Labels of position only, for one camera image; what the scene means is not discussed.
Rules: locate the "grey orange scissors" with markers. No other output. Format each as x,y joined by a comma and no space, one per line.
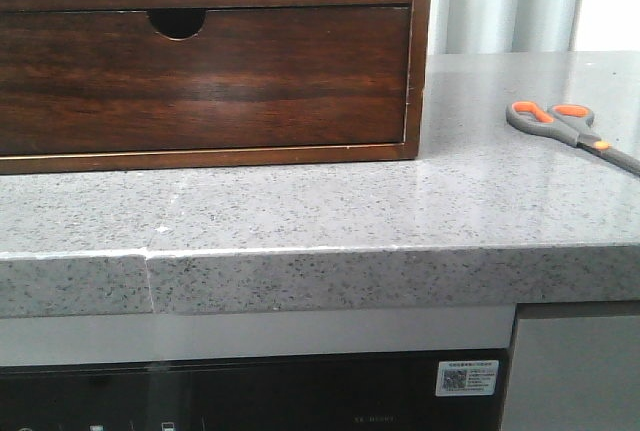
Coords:
570,124

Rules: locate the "white QR code sticker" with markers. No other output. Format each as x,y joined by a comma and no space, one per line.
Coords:
466,378

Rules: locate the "grey cabinet door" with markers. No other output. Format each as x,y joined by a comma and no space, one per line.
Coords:
574,374

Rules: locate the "black built-in appliance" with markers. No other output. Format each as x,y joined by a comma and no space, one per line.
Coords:
361,391

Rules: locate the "pale grey curtain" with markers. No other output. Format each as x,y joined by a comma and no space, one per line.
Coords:
501,26

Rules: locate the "dark wooden drawer cabinet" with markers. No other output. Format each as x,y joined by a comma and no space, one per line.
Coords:
183,23

